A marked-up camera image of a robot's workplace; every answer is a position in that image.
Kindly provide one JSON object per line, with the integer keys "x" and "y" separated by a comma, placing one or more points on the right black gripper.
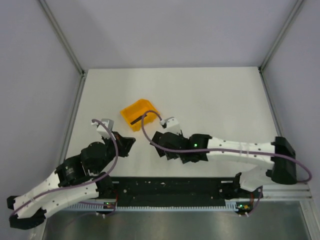
{"x": 170, "y": 156}

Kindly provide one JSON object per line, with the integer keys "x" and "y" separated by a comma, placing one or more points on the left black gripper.
{"x": 124, "y": 144}

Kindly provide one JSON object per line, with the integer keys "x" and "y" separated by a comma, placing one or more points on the yellow plastic bin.
{"x": 135, "y": 110}

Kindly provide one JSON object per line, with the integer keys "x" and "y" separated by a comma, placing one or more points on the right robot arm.
{"x": 274, "y": 162}

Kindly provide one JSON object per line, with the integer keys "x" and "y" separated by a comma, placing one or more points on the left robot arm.
{"x": 79, "y": 178}

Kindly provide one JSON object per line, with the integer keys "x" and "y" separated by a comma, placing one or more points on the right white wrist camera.
{"x": 171, "y": 125}

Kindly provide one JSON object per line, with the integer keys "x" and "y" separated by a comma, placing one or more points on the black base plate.
{"x": 174, "y": 191}

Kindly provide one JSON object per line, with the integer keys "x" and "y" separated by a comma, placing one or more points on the grey cable duct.
{"x": 229, "y": 206}

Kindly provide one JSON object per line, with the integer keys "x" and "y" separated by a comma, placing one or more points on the left aluminium frame post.
{"x": 60, "y": 36}

